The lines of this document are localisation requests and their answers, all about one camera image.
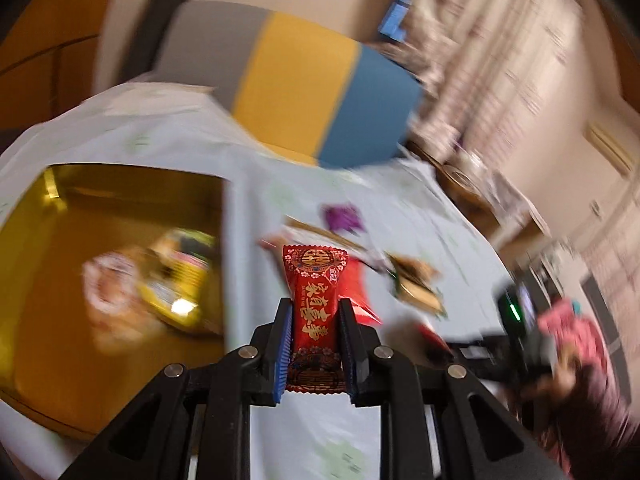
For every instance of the large plain red packet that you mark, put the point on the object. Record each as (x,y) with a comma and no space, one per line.
(362,290)

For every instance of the black rolled mat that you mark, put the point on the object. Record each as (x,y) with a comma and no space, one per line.
(152,30)

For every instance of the gold green candy packet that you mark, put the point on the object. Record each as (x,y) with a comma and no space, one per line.
(420,297)

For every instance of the white printed tablecloth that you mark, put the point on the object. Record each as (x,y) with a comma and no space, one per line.
(280,175)

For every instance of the gold black snack packet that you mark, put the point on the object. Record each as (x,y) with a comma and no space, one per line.
(412,266)

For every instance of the long white snack packet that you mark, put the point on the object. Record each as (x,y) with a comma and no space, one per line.
(320,237)

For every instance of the wooden side table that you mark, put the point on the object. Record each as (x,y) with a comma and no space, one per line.
(500,215)

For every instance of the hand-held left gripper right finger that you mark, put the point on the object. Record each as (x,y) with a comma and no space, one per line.
(350,350)

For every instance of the white wall air conditioner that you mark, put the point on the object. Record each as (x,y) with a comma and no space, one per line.
(610,147)

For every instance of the red patterned candy packet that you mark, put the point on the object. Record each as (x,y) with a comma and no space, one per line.
(312,320)

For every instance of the purple candy packet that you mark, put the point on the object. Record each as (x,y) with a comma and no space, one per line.
(342,217)

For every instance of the wooden wardrobe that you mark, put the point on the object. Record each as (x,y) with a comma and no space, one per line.
(50,35)

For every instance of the round tea tray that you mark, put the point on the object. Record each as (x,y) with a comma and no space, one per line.
(462,175)

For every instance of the grey yellow blue chair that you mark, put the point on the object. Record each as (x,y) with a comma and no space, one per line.
(295,85)

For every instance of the window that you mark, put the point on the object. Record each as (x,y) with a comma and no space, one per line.
(395,15)

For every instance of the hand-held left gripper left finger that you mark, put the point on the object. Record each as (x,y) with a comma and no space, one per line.
(282,345)

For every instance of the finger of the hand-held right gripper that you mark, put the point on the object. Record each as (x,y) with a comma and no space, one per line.
(475,360)

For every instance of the yellow snack packet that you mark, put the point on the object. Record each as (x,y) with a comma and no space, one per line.
(180,280)

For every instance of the gold tin box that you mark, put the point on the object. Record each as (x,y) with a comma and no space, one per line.
(60,360)

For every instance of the white orange biscuit packet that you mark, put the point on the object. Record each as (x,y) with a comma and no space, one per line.
(112,295)

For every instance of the patterned beige curtain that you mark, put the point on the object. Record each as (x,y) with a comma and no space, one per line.
(490,45)

